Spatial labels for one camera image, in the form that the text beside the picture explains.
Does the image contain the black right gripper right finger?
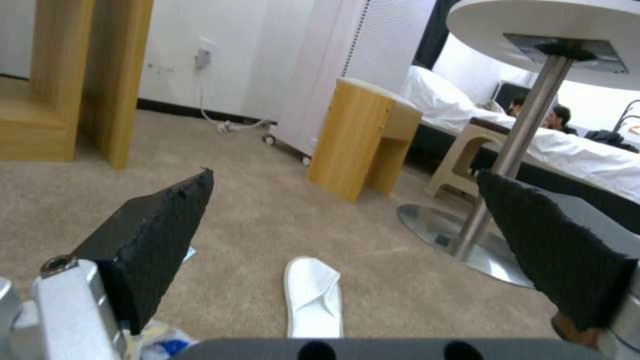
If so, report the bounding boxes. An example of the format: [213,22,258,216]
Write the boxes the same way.
[476,169,640,360]

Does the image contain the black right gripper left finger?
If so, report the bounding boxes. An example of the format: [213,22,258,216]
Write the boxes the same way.
[0,167,216,360]

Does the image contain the crumpled plastic wrapper trash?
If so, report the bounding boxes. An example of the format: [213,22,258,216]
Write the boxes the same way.
[123,320,201,360]

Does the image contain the bed with white bedding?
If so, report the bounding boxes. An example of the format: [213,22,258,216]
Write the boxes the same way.
[401,64,640,235]

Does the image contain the dark clothing pile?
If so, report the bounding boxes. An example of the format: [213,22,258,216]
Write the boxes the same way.
[583,129,640,154]

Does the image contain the beige plastic stool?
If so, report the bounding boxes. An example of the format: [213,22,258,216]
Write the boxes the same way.
[424,122,514,205]

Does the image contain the person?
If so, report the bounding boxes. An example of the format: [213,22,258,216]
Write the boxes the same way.
[543,105,580,137]
[507,94,529,119]

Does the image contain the white hotel slipper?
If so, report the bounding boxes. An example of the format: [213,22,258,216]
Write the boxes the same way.
[283,256,344,339]

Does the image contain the tall wooden shelf unit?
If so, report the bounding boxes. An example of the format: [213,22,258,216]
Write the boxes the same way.
[0,0,155,170]

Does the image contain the small wooden side cabinet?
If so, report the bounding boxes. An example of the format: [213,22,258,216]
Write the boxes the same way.
[306,77,424,204]

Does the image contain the white rolling partition panel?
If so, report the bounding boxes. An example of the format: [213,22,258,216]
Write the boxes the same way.
[261,0,437,167]

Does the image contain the round white pedestal table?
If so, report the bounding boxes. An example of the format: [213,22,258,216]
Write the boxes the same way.
[397,0,640,289]

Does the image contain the black metal chair frame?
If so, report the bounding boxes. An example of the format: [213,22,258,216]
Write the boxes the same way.
[612,99,640,133]

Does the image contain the white power cable with plug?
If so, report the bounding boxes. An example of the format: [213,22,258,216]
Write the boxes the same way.
[193,47,278,135]

